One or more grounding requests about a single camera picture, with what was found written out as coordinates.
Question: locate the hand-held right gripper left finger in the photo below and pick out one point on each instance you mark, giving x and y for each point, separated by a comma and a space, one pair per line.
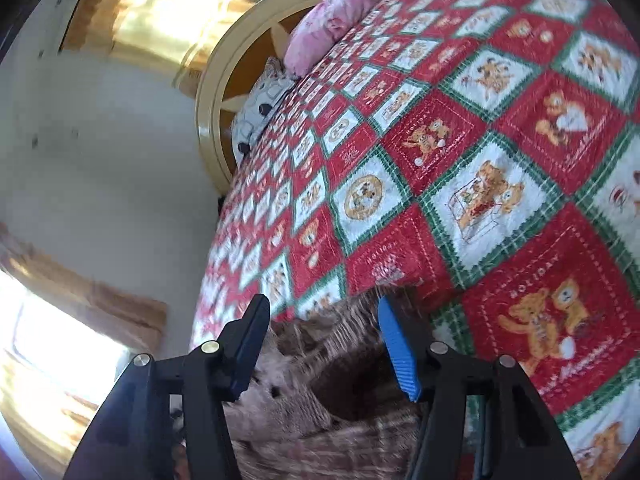
250, 345

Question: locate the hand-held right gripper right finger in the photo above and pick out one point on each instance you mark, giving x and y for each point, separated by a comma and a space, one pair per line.
397, 345

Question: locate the brown knitted sun-pattern sweater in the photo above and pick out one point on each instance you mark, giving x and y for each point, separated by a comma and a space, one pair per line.
310, 435

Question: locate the bright window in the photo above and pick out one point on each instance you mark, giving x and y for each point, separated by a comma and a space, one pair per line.
55, 345

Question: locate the red checkered bear-print blanket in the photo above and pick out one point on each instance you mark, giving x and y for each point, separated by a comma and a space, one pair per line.
450, 135

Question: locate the white black patterned pillow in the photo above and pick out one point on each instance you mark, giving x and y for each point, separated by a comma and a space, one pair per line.
255, 115

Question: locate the cream arched bed headboard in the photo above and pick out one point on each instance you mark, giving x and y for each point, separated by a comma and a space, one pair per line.
215, 95

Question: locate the pink pillow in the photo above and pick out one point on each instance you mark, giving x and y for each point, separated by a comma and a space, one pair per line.
325, 25

